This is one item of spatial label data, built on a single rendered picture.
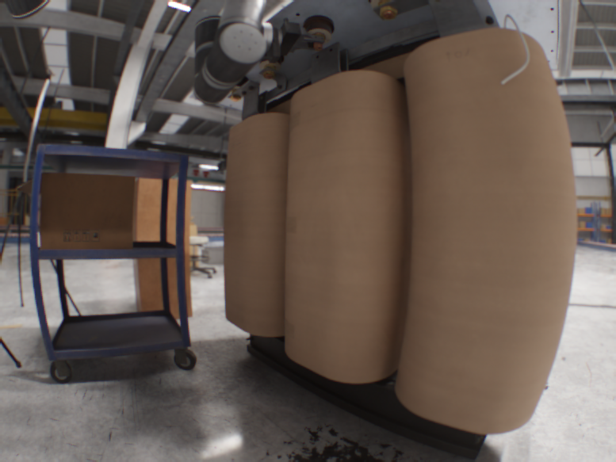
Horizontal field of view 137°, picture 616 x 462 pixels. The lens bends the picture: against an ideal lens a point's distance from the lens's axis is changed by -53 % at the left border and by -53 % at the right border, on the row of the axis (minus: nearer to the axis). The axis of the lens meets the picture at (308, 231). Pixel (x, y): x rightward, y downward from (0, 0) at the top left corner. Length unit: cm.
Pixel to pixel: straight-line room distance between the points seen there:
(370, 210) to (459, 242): 24
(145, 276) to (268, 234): 99
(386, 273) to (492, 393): 39
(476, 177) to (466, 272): 18
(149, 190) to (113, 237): 68
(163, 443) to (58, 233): 80
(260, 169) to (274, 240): 27
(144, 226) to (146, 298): 45
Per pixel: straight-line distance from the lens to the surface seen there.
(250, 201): 97
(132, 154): 104
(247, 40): 58
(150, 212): 168
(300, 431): 89
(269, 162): 96
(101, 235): 107
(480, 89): 57
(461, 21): 74
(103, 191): 108
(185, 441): 89
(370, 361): 73
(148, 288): 172
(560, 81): 984
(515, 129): 54
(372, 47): 88
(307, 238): 71
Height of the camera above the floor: 64
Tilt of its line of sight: 1 degrees down
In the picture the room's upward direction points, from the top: 1 degrees clockwise
